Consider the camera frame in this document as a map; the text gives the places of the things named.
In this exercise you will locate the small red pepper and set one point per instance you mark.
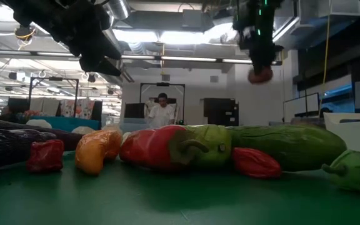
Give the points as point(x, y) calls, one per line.
point(45, 156)
point(255, 162)

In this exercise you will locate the long ceiling light strip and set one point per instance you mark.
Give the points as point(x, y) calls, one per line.
point(55, 54)
point(186, 59)

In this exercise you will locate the grey rectangular ceiling duct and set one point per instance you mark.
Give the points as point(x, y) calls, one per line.
point(167, 20)

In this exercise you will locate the person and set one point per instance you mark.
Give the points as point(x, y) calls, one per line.
point(161, 115)

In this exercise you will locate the long orange pepper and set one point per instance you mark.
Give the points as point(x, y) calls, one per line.
point(95, 151)

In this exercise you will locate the dark green cucumber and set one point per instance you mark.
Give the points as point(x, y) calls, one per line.
point(292, 145)

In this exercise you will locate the grey translucent plastic bin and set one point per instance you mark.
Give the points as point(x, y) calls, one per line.
point(305, 121)

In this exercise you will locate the blue plastic bin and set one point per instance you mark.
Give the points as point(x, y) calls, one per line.
point(64, 122)

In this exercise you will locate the dark purple eggplant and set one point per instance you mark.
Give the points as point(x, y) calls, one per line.
point(5, 147)
point(70, 140)

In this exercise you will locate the small green pepper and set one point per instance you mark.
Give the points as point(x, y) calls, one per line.
point(355, 172)

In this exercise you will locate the green table mat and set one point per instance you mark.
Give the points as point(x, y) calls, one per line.
point(167, 203)

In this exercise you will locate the black gantry frame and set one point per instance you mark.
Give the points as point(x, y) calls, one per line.
point(162, 84)
point(55, 78)

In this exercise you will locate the black monitor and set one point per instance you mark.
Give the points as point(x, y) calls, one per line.
point(17, 106)
point(134, 110)

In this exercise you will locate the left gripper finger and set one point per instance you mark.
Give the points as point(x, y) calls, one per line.
point(98, 47)
point(102, 67)

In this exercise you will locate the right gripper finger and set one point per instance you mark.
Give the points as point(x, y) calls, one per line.
point(261, 61)

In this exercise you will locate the black cabinet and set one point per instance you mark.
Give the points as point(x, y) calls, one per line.
point(220, 112)

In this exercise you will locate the long red pepper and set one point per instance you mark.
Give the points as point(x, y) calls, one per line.
point(148, 147)

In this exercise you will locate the dark red fruit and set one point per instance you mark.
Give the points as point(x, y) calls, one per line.
point(260, 75)

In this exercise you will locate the white plastic bin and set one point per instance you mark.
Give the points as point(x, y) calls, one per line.
point(355, 134)

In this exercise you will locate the silver round ventilation duct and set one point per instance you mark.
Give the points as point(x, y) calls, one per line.
point(119, 9)

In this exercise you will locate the colourful floral cloth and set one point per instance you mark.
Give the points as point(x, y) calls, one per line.
point(80, 108)

